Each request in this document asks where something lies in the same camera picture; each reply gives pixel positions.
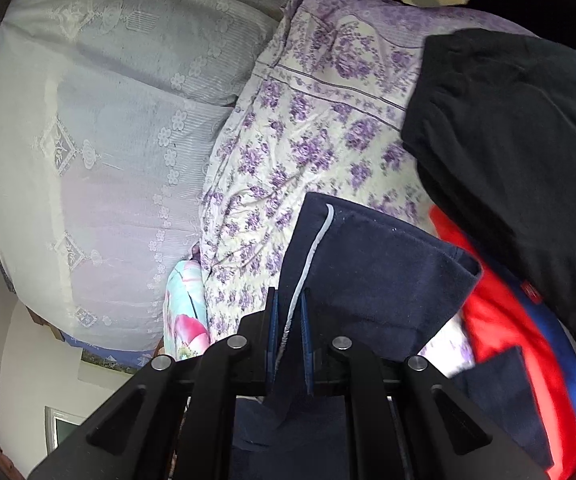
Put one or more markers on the blue garment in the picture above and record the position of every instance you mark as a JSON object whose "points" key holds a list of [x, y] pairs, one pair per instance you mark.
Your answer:
{"points": [[565, 360]]}

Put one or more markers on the purple floral bedsheet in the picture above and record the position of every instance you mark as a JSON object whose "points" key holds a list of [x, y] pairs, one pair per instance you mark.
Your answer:
{"points": [[308, 125]]}

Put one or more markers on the red garment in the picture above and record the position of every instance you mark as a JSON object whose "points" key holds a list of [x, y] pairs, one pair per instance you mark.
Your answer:
{"points": [[498, 320]]}

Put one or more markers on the white framed window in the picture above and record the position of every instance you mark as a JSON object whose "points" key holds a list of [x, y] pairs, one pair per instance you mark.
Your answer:
{"points": [[65, 427]]}

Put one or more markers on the white lace cloth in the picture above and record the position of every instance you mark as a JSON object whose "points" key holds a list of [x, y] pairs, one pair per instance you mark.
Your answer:
{"points": [[118, 135]]}

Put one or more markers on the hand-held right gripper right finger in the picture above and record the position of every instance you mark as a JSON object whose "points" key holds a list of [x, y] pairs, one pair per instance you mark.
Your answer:
{"points": [[307, 345]]}

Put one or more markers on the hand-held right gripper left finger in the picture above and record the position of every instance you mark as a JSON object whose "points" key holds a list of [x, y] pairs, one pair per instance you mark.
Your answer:
{"points": [[271, 332]]}

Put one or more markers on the navy blue pants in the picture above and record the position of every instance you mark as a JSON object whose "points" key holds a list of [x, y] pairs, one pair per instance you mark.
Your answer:
{"points": [[378, 270]]}

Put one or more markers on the colourful floral folded blanket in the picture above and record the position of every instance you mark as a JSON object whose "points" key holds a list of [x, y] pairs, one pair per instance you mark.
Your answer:
{"points": [[188, 310]]}

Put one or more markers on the black garment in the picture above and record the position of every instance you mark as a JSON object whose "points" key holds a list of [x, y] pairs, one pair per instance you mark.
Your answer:
{"points": [[508, 150]]}

